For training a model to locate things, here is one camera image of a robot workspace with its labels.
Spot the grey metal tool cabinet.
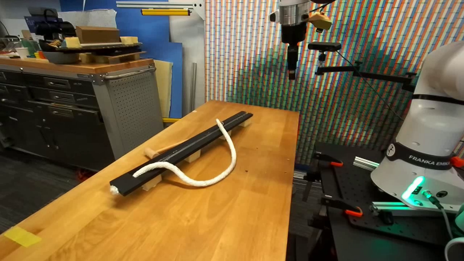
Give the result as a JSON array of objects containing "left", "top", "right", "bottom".
[{"left": 0, "top": 60, "right": 163, "bottom": 172}]

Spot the orange black clamp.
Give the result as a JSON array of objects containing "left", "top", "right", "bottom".
[{"left": 321, "top": 195, "right": 364, "bottom": 219}]

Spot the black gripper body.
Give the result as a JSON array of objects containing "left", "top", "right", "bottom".
[{"left": 282, "top": 24, "right": 308, "bottom": 73}]

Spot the white rope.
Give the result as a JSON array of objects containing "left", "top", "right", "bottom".
[{"left": 109, "top": 118, "right": 240, "bottom": 198}]

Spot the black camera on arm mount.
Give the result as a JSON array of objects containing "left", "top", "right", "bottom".
[{"left": 308, "top": 43, "right": 417, "bottom": 92}]

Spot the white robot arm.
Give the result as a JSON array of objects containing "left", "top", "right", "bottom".
[{"left": 370, "top": 41, "right": 464, "bottom": 212}]

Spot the long black platform rail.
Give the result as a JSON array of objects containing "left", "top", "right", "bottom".
[{"left": 111, "top": 112, "right": 253, "bottom": 196}]

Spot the yellow tape piece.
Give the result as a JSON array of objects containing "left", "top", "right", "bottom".
[{"left": 5, "top": 227, "right": 41, "bottom": 248}]

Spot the wooden support block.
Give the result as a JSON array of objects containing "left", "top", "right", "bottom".
[{"left": 143, "top": 175, "right": 163, "bottom": 192}]

